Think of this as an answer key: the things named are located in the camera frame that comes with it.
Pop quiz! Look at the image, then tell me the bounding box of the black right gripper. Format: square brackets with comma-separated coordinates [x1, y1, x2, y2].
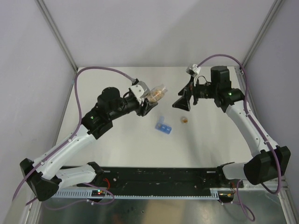
[172, 75, 218, 111]

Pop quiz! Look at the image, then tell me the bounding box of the amber pill bottle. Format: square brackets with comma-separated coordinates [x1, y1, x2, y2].
[146, 84, 168, 102]

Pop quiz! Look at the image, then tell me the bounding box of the blue weekly pill organizer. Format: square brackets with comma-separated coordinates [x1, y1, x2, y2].
[155, 116, 172, 134]

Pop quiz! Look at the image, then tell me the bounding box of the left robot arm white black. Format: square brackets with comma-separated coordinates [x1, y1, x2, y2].
[20, 84, 158, 201]

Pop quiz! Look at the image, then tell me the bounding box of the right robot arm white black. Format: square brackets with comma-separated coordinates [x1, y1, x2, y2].
[172, 64, 291, 187]

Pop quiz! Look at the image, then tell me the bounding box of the small electronics board with leds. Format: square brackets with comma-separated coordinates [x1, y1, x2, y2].
[91, 189, 106, 197]

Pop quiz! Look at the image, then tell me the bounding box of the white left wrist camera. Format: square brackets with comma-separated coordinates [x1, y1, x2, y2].
[129, 79, 150, 105]

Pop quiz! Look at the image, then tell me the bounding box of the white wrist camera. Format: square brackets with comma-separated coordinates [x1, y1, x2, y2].
[186, 64, 201, 86]
[129, 79, 150, 105]

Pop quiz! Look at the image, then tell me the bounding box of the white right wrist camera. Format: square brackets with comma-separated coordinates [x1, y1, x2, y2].
[186, 64, 201, 86]

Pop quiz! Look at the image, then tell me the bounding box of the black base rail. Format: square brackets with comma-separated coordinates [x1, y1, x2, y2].
[91, 167, 238, 196]

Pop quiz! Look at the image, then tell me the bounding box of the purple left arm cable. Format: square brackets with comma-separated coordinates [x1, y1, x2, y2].
[12, 67, 136, 206]

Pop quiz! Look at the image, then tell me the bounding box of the aluminium frame post right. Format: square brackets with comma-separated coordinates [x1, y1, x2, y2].
[242, 0, 285, 68]

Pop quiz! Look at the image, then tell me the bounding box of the aluminium frame post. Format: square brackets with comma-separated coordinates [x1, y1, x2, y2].
[35, 0, 78, 72]
[242, 0, 285, 68]

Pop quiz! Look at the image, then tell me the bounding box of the white slotted cable duct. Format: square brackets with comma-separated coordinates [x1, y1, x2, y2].
[51, 188, 219, 200]

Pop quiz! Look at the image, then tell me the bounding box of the aluminium frame post left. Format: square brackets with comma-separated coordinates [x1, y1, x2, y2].
[35, 0, 78, 72]

